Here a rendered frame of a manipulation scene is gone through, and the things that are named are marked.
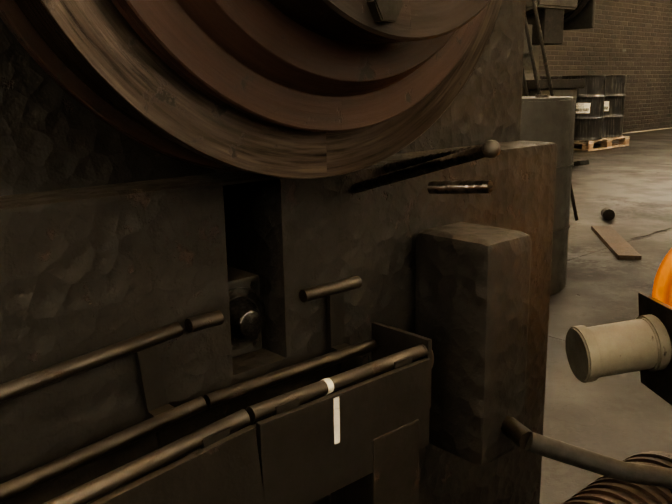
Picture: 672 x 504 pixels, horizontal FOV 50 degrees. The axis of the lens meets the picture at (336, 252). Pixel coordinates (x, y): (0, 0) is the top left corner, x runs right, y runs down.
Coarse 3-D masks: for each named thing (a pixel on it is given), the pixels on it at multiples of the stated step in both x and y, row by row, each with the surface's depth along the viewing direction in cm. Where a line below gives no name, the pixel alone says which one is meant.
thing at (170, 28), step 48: (144, 0) 41; (192, 0) 42; (240, 0) 43; (192, 48) 44; (240, 48) 45; (288, 48) 46; (336, 48) 49; (384, 48) 52; (432, 48) 55; (240, 96) 47; (288, 96) 49; (336, 96) 52; (384, 96) 55
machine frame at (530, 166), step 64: (512, 0) 91; (0, 64) 53; (512, 64) 93; (0, 128) 53; (64, 128) 56; (448, 128) 87; (512, 128) 95; (0, 192) 54; (64, 192) 55; (128, 192) 55; (192, 192) 59; (256, 192) 67; (320, 192) 68; (384, 192) 73; (512, 192) 88; (0, 256) 49; (64, 256) 52; (128, 256) 56; (192, 256) 60; (256, 256) 69; (320, 256) 69; (384, 256) 75; (0, 320) 50; (64, 320) 53; (128, 320) 57; (320, 320) 70; (384, 320) 76; (64, 384) 54; (128, 384) 57; (192, 384) 61; (0, 448) 51; (64, 448) 55; (128, 448) 58
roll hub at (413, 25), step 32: (288, 0) 43; (320, 0) 42; (352, 0) 43; (416, 0) 47; (448, 0) 49; (480, 0) 51; (320, 32) 47; (352, 32) 45; (384, 32) 45; (416, 32) 47; (448, 32) 49
